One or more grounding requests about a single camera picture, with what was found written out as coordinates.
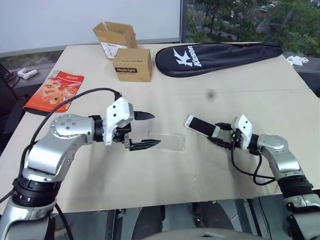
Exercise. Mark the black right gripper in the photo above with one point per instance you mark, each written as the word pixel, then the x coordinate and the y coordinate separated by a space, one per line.
pixel 236 140

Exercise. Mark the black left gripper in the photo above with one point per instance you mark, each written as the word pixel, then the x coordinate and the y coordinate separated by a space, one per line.
pixel 126 140

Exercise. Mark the white smartphone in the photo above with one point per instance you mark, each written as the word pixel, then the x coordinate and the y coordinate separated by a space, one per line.
pixel 202 126

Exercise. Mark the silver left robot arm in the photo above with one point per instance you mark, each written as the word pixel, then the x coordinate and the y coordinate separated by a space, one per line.
pixel 47 150

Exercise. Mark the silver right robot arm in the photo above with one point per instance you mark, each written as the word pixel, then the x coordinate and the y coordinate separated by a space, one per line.
pixel 282 157

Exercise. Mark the clear plastic phone case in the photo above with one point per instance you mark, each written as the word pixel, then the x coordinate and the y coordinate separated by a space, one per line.
pixel 172 142

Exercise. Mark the closed Heybright cardboard box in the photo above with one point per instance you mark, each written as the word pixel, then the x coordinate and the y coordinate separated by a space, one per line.
pixel 133 65

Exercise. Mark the black Kason racket bag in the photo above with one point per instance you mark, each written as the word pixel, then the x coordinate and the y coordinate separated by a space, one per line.
pixel 217 58

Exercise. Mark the red snack packet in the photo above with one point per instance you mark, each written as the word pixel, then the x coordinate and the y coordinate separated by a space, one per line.
pixel 55 92

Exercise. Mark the open cardboard box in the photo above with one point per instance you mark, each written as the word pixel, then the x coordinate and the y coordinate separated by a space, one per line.
pixel 113 37

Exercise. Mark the grey rounded robot body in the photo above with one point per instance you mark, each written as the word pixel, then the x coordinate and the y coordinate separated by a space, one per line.
pixel 200 235

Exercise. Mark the small white plastic object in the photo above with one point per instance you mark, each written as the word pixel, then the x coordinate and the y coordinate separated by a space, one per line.
pixel 297 60

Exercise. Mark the white board panel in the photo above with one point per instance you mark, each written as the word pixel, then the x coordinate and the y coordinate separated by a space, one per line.
pixel 87 20

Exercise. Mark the white power strip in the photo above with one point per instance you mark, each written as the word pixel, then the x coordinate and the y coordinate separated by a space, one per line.
pixel 27 73

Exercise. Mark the black office chair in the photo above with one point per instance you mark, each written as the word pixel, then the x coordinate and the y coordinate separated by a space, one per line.
pixel 10 112

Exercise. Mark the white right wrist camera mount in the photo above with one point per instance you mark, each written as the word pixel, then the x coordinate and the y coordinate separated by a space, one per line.
pixel 243 127

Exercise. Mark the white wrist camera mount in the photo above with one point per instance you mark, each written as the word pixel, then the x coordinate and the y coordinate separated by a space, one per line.
pixel 243 127
pixel 117 112

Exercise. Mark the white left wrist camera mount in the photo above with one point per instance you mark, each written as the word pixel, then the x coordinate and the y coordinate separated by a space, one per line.
pixel 117 112

